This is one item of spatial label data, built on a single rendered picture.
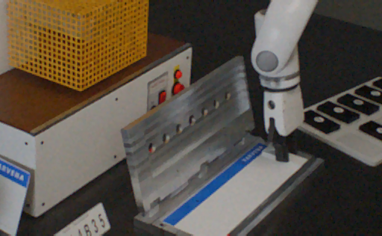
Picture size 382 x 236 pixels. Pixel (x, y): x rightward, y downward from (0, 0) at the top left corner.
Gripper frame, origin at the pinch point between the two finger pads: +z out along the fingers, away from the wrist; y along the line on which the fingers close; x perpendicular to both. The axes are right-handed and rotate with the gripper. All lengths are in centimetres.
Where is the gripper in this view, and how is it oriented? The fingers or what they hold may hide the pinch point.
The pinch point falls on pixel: (286, 149)
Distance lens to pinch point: 198.3
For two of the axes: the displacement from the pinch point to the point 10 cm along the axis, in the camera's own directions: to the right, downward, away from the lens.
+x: -8.3, -1.1, 5.4
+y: 5.4, -3.6, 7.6
